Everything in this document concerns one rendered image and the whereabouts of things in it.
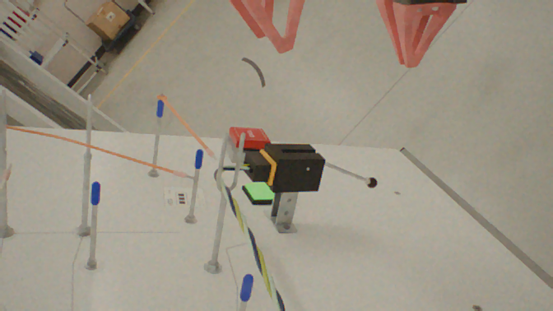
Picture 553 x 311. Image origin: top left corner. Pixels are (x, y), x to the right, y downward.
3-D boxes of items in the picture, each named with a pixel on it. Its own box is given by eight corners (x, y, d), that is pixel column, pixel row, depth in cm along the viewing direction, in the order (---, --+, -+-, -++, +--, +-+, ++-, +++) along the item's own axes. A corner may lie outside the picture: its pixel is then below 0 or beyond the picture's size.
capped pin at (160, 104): (161, 176, 68) (170, 94, 64) (151, 178, 67) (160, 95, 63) (155, 171, 69) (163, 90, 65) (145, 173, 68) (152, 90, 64)
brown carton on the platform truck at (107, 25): (121, 19, 776) (101, 2, 758) (132, 17, 730) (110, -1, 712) (104, 41, 769) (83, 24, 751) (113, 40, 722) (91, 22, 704)
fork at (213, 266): (220, 261, 54) (242, 128, 48) (225, 272, 52) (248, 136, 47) (200, 262, 53) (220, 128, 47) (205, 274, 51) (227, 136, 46)
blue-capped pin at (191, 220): (198, 224, 59) (209, 152, 56) (185, 225, 59) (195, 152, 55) (195, 216, 61) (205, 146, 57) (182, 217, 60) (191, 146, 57)
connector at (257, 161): (290, 182, 59) (295, 164, 59) (250, 182, 57) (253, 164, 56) (279, 169, 62) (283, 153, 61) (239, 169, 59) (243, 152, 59)
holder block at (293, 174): (318, 192, 61) (326, 159, 59) (272, 193, 58) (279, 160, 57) (302, 174, 64) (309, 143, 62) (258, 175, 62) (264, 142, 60)
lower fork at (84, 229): (74, 225, 55) (80, 92, 49) (93, 226, 55) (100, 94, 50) (74, 237, 53) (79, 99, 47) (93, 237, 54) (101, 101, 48)
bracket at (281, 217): (297, 231, 62) (306, 192, 60) (278, 233, 61) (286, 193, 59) (281, 211, 65) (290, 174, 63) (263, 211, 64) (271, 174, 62)
